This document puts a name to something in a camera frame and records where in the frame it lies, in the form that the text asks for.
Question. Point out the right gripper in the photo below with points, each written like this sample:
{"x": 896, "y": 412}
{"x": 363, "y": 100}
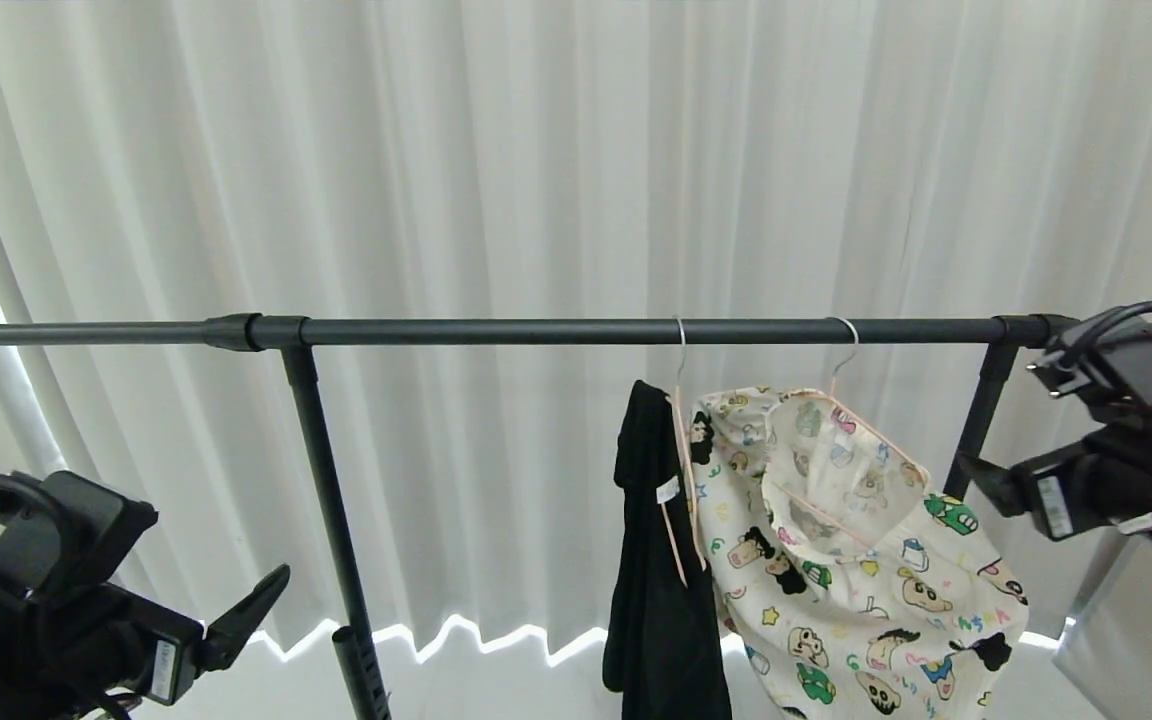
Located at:
{"x": 1116, "y": 480}

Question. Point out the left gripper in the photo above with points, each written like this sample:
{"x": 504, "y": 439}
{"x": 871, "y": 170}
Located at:
{"x": 86, "y": 640}

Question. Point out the cream printed garment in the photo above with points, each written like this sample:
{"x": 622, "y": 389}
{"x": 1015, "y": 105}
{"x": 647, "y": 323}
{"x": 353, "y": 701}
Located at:
{"x": 886, "y": 600}

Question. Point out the pink clothes hanger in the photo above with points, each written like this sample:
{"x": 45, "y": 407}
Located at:
{"x": 681, "y": 460}
{"x": 848, "y": 335}

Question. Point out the black garment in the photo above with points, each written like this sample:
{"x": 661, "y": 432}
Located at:
{"x": 656, "y": 600}

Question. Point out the black clothes rack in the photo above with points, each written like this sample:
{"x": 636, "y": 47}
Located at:
{"x": 536, "y": 331}

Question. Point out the white curtain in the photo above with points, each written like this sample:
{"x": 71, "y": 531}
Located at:
{"x": 536, "y": 150}

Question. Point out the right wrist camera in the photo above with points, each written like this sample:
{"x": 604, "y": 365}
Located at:
{"x": 1126, "y": 380}

